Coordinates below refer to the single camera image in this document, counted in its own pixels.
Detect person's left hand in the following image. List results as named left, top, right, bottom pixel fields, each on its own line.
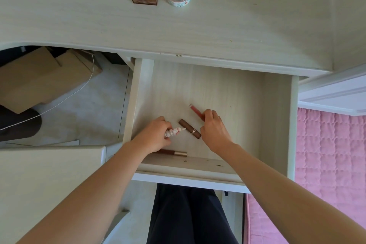
left=130, top=116, right=173, bottom=154

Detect person's right hand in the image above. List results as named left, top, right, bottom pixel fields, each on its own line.
left=199, top=109, right=239, bottom=156

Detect pink cat lip tube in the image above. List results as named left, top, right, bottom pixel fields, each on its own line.
left=164, top=127, right=187, bottom=138

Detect rose gold brown lipstick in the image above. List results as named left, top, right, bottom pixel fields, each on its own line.
left=178, top=118, right=202, bottom=140

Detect red lip gloss tube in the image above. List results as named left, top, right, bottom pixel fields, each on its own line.
left=188, top=103, right=206, bottom=122

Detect white wooden drawer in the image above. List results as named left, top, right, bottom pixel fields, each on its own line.
left=122, top=58, right=299, bottom=194

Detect person's right forearm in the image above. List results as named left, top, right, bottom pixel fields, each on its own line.
left=218, top=143, right=366, bottom=244

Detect person's left forearm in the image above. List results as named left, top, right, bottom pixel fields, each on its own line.
left=16, top=139, right=149, bottom=244

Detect person's black trousers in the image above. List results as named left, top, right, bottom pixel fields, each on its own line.
left=146, top=183, right=239, bottom=244

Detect brown cardboard box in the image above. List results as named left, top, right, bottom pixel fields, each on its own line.
left=0, top=46, right=103, bottom=114

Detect pink quilted mat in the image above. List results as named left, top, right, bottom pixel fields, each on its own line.
left=243, top=107, right=366, bottom=244

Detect cream wooden chair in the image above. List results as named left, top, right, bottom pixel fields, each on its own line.
left=0, top=145, right=108, bottom=244

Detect light wooden side panel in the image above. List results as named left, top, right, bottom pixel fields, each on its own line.
left=331, top=0, right=366, bottom=71

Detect thin white cable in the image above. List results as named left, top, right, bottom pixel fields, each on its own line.
left=0, top=51, right=95, bottom=132

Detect white panelled bed frame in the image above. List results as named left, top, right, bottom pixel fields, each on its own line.
left=297, top=63, right=366, bottom=116

